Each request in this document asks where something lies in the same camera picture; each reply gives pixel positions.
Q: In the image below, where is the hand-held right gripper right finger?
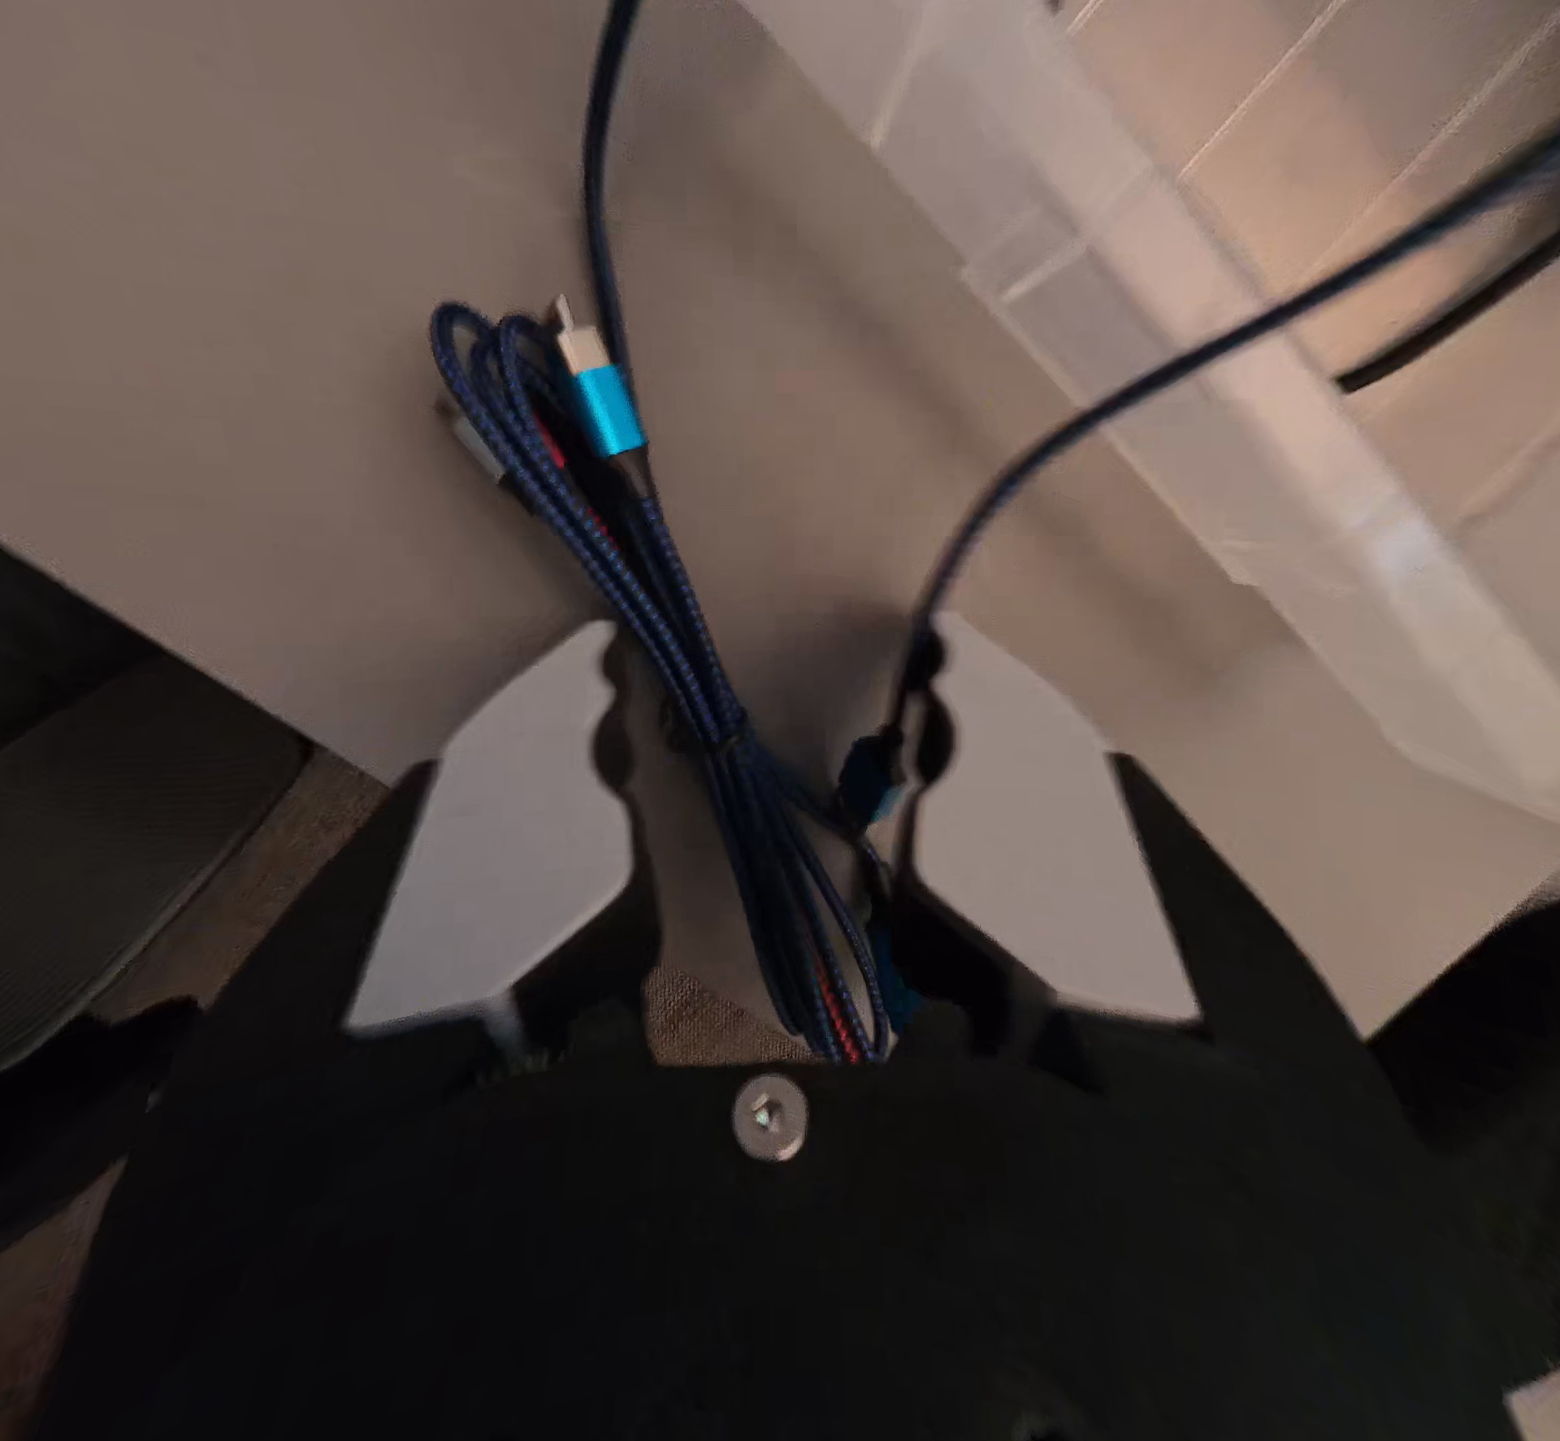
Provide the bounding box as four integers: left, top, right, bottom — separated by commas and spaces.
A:
880, 609, 1206, 1026

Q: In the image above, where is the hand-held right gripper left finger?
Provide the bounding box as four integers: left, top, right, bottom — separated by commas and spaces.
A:
343, 616, 669, 1037

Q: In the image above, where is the blue braided USB cable bundle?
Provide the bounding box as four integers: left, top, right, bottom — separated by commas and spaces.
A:
518, 417, 867, 1067

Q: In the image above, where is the clear plastic bin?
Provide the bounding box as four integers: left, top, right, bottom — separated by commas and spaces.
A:
679, 0, 1560, 795

